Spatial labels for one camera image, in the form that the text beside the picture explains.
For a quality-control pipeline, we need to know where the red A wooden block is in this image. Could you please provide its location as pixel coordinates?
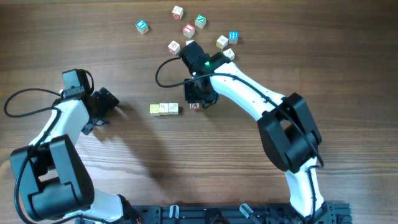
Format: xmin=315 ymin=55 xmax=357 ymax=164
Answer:
xmin=190 ymin=103 xmax=201 ymax=110

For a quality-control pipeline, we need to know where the white fish wooden block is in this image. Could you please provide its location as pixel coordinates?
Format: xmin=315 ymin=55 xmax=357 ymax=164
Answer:
xmin=168 ymin=103 xmax=179 ymax=115

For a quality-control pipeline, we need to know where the white yellow edged block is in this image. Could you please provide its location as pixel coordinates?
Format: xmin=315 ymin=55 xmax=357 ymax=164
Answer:
xmin=159 ymin=103 xmax=169 ymax=116

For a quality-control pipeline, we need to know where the yellow top wooden block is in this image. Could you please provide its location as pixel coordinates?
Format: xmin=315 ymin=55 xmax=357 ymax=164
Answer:
xmin=150 ymin=104 xmax=160 ymax=116

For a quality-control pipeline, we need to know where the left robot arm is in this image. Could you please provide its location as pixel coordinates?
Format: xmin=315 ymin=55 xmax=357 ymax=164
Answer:
xmin=10 ymin=69 xmax=142 ymax=223

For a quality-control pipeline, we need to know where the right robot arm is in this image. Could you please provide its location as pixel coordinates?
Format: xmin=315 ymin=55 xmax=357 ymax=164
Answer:
xmin=179 ymin=42 xmax=323 ymax=219

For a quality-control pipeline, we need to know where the green edged white block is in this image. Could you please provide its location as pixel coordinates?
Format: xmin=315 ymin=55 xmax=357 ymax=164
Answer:
xmin=223 ymin=49 xmax=235 ymax=60

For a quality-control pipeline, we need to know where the red Q wooden block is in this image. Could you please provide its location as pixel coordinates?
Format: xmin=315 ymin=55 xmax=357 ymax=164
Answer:
xmin=168 ymin=40 xmax=181 ymax=55

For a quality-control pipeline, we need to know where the yellow K wooden block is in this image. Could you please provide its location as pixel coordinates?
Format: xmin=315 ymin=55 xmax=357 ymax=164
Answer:
xmin=216 ymin=35 xmax=229 ymax=50

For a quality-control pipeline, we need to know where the red I letter block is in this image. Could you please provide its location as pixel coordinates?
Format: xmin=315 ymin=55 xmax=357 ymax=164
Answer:
xmin=183 ymin=24 xmax=195 ymax=39

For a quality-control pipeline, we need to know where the blue H wooden block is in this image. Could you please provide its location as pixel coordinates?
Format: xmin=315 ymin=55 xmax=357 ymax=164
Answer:
xmin=228 ymin=31 xmax=239 ymax=44

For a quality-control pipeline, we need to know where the green N letter block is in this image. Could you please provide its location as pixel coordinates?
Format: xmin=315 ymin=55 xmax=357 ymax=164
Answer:
xmin=195 ymin=14 xmax=206 ymax=29

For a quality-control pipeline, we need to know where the red letter block top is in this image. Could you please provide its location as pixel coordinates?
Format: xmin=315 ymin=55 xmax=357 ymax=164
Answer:
xmin=172 ymin=6 xmax=183 ymax=20

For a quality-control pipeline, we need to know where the blue letter block far left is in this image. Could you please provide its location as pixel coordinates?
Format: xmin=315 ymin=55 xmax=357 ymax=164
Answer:
xmin=136 ymin=20 xmax=149 ymax=34

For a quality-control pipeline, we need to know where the left black camera cable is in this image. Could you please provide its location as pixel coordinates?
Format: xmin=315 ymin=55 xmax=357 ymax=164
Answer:
xmin=3 ymin=88 xmax=63 ymax=224

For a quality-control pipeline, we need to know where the black camera cable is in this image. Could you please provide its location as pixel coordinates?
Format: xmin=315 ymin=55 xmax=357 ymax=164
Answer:
xmin=3 ymin=88 xmax=63 ymax=224
xmin=155 ymin=56 xmax=325 ymax=223

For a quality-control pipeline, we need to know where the right black camera cable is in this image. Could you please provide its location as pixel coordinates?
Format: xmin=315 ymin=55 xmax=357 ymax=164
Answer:
xmin=155 ymin=56 xmax=325 ymax=223

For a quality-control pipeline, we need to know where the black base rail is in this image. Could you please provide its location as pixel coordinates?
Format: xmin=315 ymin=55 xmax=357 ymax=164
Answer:
xmin=118 ymin=202 xmax=353 ymax=224

